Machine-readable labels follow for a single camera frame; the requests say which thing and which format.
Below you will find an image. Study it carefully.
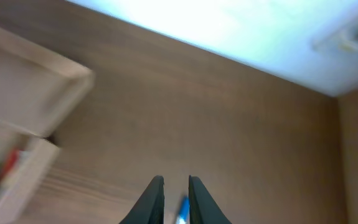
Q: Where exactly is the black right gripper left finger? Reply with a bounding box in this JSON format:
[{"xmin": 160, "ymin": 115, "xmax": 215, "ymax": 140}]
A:
[{"xmin": 120, "ymin": 175, "xmax": 164, "ymax": 224}]

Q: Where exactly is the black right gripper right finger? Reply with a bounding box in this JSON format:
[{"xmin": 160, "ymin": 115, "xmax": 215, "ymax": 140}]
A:
[{"xmin": 189, "ymin": 175, "xmax": 231, "ymax": 224}]

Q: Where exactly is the blue white marker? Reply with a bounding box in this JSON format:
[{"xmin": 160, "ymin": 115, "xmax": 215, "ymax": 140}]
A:
[{"xmin": 174, "ymin": 195, "xmax": 190, "ymax": 224}]

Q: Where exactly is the red black stapler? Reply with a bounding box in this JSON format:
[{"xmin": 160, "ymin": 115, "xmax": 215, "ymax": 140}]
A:
[{"xmin": 1, "ymin": 148, "xmax": 20, "ymax": 179}]

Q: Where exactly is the brown cardboard box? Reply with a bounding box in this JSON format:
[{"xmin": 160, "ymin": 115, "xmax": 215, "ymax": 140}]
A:
[{"xmin": 0, "ymin": 28, "xmax": 95, "ymax": 223}]

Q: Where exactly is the wall thermostat control panel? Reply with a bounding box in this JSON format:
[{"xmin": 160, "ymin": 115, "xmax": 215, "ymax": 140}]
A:
[{"xmin": 311, "ymin": 9, "xmax": 358, "ymax": 55}]

